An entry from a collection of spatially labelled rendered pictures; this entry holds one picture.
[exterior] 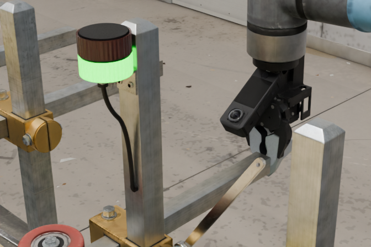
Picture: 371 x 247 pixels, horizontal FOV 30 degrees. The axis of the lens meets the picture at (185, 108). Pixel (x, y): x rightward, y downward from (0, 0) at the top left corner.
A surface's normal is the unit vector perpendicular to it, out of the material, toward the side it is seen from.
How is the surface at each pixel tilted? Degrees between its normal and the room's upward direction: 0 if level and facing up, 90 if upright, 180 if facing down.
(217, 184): 0
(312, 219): 90
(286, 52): 91
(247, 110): 33
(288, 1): 107
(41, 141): 90
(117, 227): 0
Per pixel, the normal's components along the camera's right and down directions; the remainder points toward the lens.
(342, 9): -0.58, 0.51
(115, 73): 0.42, 0.39
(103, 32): -0.01, -0.90
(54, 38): 0.71, 0.29
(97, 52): -0.14, 0.43
